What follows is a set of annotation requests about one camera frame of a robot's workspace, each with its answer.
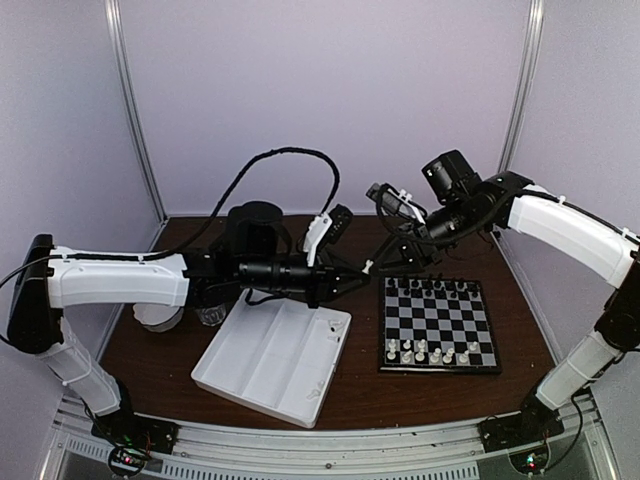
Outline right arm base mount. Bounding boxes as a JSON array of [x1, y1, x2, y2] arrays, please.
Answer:
[[478, 413, 565, 477]]

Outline white scalloped bowl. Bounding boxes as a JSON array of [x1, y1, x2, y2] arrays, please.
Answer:
[[133, 303, 183, 333]]

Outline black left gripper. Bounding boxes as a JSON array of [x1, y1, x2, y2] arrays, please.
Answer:
[[239, 248, 372, 310]]

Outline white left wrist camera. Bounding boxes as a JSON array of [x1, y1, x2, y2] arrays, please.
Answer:
[[303, 204, 353, 267]]

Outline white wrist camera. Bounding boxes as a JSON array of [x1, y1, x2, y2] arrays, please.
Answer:
[[366, 183, 427, 224], [303, 204, 353, 267]]

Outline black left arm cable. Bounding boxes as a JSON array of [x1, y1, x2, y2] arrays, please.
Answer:
[[149, 146, 344, 256]]

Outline left aluminium frame post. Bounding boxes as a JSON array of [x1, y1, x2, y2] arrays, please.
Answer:
[[104, 0, 167, 223]]

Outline right aluminium frame post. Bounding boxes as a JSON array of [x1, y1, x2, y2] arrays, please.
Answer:
[[495, 0, 545, 176]]

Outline white piece lying alone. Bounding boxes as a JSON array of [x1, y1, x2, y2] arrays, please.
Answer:
[[362, 260, 375, 275]]

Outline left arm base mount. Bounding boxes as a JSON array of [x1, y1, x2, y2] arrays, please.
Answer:
[[91, 415, 179, 478]]

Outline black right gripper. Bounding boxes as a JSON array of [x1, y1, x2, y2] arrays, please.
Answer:
[[366, 195, 486, 278]]

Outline front aluminium rail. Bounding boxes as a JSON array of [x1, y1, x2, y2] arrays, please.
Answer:
[[35, 397, 622, 479]]

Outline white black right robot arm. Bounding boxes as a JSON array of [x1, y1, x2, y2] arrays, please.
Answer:
[[366, 150, 639, 442]]

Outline black white chess board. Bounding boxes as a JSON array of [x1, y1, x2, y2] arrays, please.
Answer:
[[378, 277, 502, 375]]

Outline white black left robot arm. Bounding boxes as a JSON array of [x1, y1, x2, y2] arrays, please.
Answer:
[[5, 201, 372, 444]]

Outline aluminium frame post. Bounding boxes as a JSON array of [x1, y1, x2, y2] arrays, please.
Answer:
[[104, 0, 167, 223], [495, 0, 545, 176]]

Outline row of black chess pieces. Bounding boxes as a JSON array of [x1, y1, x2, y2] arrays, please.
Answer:
[[381, 274, 481, 300]]

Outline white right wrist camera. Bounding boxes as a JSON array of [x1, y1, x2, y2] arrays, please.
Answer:
[[366, 183, 427, 224]]

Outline white plastic compartment tray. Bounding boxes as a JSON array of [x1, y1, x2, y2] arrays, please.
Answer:
[[191, 289, 352, 429]]

